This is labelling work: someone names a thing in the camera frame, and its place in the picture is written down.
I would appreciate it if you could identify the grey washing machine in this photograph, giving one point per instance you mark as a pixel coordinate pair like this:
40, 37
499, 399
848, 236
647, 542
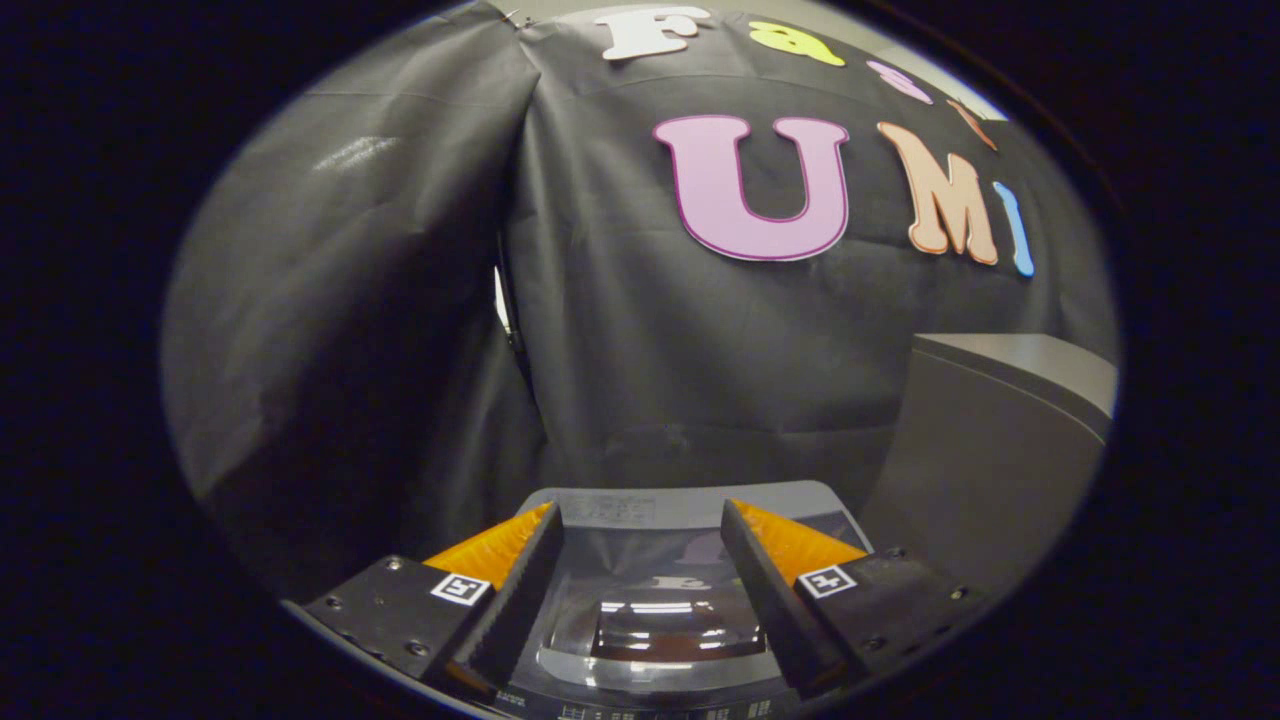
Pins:
640, 708

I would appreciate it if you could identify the black backdrop cloth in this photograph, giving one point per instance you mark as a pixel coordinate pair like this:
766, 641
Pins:
330, 300

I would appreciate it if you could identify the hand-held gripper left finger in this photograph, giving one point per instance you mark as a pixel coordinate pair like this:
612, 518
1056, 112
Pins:
520, 610

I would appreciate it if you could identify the white cabinet with dark top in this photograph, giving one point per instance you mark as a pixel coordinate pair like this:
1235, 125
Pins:
990, 450

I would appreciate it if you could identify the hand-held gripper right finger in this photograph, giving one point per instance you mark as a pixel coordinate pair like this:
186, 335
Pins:
770, 600

